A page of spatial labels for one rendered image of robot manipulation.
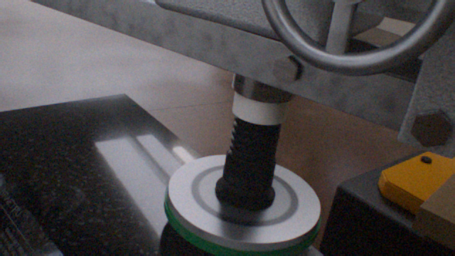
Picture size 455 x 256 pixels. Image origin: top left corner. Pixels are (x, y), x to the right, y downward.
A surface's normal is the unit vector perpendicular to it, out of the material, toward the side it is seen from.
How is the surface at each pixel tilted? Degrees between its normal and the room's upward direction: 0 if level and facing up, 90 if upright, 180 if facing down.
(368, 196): 0
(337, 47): 90
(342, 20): 90
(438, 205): 0
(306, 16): 90
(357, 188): 0
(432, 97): 90
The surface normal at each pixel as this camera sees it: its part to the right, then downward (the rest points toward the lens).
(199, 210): 0.14, -0.90
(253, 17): -0.51, 0.29
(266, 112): 0.14, 0.44
